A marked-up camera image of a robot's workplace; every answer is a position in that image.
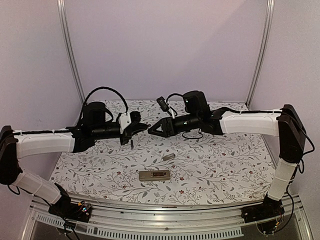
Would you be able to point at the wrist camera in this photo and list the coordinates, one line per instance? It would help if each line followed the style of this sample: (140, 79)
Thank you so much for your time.
(165, 107)
(124, 121)

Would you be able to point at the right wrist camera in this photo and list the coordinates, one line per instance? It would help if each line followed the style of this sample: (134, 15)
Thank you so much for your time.
(165, 107)

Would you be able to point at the aluminium frame post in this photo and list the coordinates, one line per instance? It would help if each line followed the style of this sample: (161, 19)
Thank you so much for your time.
(270, 4)
(61, 6)

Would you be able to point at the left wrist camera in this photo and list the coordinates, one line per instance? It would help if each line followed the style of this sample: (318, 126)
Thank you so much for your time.
(124, 121)

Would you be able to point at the left aluminium frame post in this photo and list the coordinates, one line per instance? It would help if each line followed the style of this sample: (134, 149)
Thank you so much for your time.
(61, 6)

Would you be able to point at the right aluminium frame post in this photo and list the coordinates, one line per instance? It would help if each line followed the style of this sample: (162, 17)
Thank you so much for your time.
(270, 4)

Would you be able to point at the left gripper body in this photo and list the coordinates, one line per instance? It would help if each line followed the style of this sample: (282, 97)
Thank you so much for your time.
(127, 136)

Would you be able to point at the floral tablecloth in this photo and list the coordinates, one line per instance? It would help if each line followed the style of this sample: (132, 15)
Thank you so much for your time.
(206, 170)

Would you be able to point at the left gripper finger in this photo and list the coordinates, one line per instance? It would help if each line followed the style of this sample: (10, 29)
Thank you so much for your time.
(135, 117)
(138, 127)

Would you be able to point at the beige battery cover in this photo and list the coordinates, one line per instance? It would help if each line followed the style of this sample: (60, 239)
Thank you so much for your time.
(169, 157)

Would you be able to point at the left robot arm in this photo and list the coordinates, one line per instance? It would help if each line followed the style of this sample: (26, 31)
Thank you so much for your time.
(92, 126)

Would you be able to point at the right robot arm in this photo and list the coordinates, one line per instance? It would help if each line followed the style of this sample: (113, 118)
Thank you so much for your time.
(283, 123)

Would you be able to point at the beige remote control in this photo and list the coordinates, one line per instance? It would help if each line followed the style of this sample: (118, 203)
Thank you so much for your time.
(154, 175)

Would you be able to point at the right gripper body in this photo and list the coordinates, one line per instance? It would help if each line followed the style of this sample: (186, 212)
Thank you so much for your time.
(172, 131)

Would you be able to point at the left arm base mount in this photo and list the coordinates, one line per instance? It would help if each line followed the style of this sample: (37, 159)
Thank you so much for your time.
(65, 209)

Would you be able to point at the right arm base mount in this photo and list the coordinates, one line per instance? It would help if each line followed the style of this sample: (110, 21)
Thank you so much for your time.
(266, 216)

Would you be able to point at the aluminium front rail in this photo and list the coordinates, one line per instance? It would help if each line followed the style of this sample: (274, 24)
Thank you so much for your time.
(120, 220)

